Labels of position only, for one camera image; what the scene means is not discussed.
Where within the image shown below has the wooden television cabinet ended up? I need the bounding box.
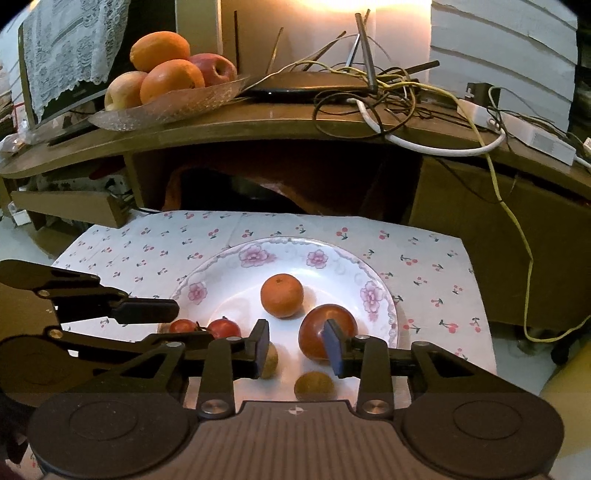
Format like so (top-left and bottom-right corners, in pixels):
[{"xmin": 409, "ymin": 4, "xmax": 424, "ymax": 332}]
[{"xmin": 0, "ymin": 99, "xmax": 591, "ymax": 352}]

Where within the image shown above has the black router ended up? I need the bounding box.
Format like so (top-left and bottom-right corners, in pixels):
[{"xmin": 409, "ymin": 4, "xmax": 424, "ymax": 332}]
[{"xmin": 240, "ymin": 9, "xmax": 440, "ymax": 103}]

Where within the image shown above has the white lace cloth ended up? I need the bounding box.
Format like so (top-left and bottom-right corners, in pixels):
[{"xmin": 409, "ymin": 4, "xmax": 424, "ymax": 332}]
[{"xmin": 22, "ymin": 0, "xmax": 132, "ymax": 118}]

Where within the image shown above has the black power adapter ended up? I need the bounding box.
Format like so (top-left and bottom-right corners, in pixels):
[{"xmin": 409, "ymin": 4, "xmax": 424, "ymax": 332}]
[{"xmin": 465, "ymin": 82, "xmax": 502, "ymax": 105}]

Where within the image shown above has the small red apple with stem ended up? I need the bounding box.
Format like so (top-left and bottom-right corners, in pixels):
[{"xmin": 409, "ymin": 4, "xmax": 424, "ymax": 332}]
[{"xmin": 206, "ymin": 316, "xmax": 242, "ymax": 340}]

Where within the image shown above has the large brown kiwi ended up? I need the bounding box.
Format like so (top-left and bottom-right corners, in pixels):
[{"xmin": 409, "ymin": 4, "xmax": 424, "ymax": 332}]
[{"xmin": 294, "ymin": 371, "xmax": 335, "ymax": 402}]

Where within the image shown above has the cherry print tablecloth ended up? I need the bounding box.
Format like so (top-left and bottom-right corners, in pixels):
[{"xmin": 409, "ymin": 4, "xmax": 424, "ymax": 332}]
[{"xmin": 46, "ymin": 210, "xmax": 498, "ymax": 402}]

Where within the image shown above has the white power strip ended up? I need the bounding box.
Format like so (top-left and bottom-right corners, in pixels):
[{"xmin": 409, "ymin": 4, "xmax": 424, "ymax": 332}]
[{"xmin": 457, "ymin": 99, "xmax": 578, "ymax": 164}]

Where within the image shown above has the stack of white boards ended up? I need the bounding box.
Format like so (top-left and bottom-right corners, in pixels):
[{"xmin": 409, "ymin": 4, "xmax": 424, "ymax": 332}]
[{"xmin": 429, "ymin": 0, "xmax": 579, "ymax": 134}]

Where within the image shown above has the large red apple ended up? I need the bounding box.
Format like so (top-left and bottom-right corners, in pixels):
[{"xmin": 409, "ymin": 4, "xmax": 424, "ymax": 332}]
[{"xmin": 298, "ymin": 304, "xmax": 358, "ymax": 361}]

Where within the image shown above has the yellow cable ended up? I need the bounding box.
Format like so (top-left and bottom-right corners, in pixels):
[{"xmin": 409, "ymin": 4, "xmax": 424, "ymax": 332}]
[{"xmin": 480, "ymin": 88, "xmax": 591, "ymax": 343}]

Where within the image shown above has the white cable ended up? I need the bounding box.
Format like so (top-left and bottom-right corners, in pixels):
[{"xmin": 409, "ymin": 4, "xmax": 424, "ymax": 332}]
[{"xmin": 355, "ymin": 97, "xmax": 506, "ymax": 156}]

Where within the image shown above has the small orange with stem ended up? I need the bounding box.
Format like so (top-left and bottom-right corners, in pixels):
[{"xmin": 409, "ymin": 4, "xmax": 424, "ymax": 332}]
[{"xmin": 260, "ymin": 273, "xmax": 304, "ymax": 319}]

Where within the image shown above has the yellow apple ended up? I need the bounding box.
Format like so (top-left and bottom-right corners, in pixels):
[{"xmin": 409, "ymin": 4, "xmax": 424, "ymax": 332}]
[{"xmin": 104, "ymin": 71, "xmax": 148, "ymax": 110}]

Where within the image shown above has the white floral plate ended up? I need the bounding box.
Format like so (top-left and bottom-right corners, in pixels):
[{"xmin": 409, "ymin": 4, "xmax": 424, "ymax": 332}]
[{"xmin": 168, "ymin": 237, "xmax": 399, "ymax": 402}]

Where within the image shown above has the big orange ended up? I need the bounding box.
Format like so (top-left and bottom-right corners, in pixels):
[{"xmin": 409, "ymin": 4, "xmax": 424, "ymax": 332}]
[
  {"xmin": 130, "ymin": 31, "xmax": 191, "ymax": 73},
  {"xmin": 140, "ymin": 59, "xmax": 206, "ymax": 105}
]

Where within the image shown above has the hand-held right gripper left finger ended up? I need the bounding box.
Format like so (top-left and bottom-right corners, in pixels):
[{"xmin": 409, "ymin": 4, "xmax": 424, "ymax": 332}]
[{"xmin": 92, "ymin": 318, "xmax": 271, "ymax": 418}]

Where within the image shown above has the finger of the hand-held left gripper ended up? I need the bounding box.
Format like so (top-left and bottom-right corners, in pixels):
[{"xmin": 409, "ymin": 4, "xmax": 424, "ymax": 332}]
[
  {"xmin": 44, "ymin": 327, "xmax": 217, "ymax": 376},
  {"xmin": 0, "ymin": 260, "xmax": 181, "ymax": 326}
]

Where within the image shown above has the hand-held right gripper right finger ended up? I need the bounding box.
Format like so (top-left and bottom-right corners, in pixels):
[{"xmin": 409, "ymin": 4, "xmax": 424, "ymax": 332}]
[{"xmin": 322, "ymin": 318, "xmax": 509, "ymax": 416}]

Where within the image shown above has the glass fruit dish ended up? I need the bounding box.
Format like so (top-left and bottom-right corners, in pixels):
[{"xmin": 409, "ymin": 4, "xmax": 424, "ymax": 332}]
[{"xmin": 88, "ymin": 74, "xmax": 252, "ymax": 132}]

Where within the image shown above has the small brown kiwi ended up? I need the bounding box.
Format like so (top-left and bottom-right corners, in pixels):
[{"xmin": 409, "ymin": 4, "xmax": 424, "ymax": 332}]
[{"xmin": 259, "ymin": 342, "xmax": 280, "ymax": 380}]

